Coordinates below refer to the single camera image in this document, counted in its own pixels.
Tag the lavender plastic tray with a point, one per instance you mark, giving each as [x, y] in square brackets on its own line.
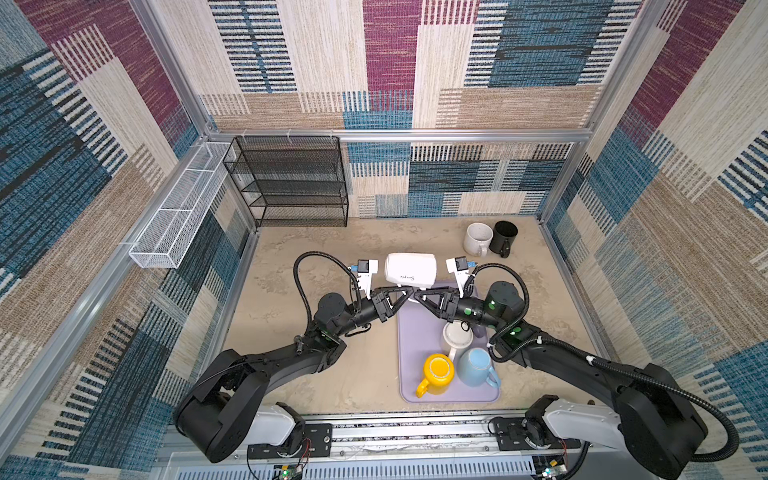
[419, 336]

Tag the yellow mug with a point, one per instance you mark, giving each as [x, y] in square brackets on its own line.
[438, 374]

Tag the white speckled mug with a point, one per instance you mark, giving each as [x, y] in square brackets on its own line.
[478, 237]

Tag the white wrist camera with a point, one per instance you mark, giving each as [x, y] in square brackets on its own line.
[461, 268]
[364, 270]

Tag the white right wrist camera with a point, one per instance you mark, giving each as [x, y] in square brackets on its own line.
[461, 268]

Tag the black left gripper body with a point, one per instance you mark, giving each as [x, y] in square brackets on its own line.
[370, 311]

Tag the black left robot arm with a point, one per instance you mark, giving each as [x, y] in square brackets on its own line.
[222, 410]

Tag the black mug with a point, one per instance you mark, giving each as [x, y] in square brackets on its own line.
[504, 234]

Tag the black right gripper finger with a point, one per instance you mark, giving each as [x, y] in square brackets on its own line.
[434, 304]
[450, 293]

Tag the black wire shelf rack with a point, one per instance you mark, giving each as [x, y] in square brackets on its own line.
[290, 181]

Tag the white tall mug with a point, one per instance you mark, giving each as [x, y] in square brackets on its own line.
[417, 270]

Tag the white wire mesh basket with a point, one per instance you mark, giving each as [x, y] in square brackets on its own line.
[164, 242]

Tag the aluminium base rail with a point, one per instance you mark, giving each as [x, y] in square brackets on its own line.
[400, 445]

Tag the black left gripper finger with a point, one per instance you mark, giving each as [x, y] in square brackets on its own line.
[393, 305]
[398, 291]

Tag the white mug dark rim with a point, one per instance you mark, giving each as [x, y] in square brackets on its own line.
[456, 338]

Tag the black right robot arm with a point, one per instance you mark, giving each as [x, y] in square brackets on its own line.
[643, 411]

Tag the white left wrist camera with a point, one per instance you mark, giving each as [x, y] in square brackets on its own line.
[364, 270]

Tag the light blue mug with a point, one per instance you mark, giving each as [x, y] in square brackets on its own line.
[475, 368]

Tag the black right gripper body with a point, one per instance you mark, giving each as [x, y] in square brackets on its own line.
[470, 309]

